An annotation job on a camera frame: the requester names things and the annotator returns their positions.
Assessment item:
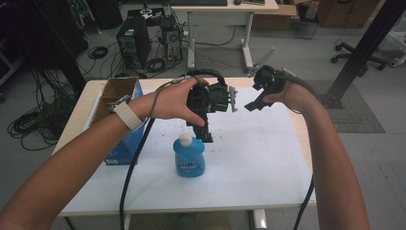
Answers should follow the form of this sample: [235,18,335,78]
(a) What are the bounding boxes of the thin grey cable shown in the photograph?
[147,76,193,120]

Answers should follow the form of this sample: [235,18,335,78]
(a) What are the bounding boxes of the grey floor mat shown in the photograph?
[303,80,386,134]

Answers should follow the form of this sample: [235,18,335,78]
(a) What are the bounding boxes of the brown cardboard box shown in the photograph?
[251,3,300,32]

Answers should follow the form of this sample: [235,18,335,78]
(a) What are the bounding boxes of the black office chair base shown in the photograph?
[330,41,389,78]

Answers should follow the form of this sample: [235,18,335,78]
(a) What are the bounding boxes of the white strap wristwatch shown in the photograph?
[107,94,146,132]

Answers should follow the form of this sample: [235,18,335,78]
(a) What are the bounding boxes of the white table leg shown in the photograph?
[252,208,268,230]

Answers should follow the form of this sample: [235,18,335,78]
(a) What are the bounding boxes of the tangle of black floor cables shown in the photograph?
[7,65,84,151]

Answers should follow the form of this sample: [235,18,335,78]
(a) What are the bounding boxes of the large brown cabinet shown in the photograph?
[315,0,381,29]

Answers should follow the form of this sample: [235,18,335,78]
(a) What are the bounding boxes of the small black cable coil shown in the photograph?
[87,45,109,60]

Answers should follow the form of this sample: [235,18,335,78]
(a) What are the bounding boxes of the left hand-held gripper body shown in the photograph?
[186,80,239,128]

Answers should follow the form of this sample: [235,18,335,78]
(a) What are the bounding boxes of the blue cardboard box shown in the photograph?
[83,76,148,167]

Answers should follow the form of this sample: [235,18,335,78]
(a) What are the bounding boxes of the black computer tower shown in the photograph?
[115,15,153,70]

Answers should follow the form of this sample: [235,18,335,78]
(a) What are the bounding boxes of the white desk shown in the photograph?
[170,0,281,77]

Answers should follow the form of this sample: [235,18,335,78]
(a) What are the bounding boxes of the black keyboard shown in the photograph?
[169,0,229,7]

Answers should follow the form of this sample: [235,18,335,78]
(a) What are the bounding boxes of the black metal post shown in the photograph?
[320,0,406,109]

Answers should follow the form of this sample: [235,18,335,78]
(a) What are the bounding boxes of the thick black gripper cable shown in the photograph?
[119,68,228,230]

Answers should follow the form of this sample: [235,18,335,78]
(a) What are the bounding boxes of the black wire basket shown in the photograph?
[292,11,321,40]

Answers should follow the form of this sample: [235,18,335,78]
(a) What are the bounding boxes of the blue bottle with white cap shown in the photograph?
[172,132,207,178]

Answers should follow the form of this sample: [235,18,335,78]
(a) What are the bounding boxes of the grey computer tower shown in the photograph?
[160,15,184,64]

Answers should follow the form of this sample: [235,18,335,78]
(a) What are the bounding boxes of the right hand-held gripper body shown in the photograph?
[253,65,286,98]

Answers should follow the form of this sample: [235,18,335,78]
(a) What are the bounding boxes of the white paper sheet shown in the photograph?
[59,85,318,215]

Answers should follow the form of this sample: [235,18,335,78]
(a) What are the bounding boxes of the person's left hand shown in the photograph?
[137,76,211,128]

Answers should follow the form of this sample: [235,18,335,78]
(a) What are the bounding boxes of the person's right hand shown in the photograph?
[262,68,318,114]

